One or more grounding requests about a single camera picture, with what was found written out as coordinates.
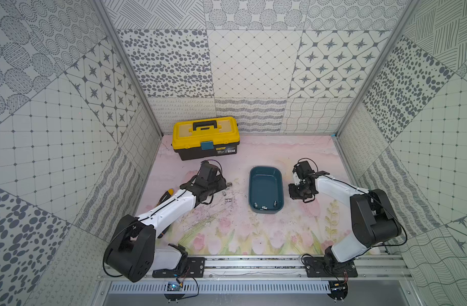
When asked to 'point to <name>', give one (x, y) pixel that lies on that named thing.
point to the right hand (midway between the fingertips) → (294, 197)
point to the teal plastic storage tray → (266, 190)
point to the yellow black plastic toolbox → (205, 138)
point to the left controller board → (173, 286)
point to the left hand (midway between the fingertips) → (222, 178)
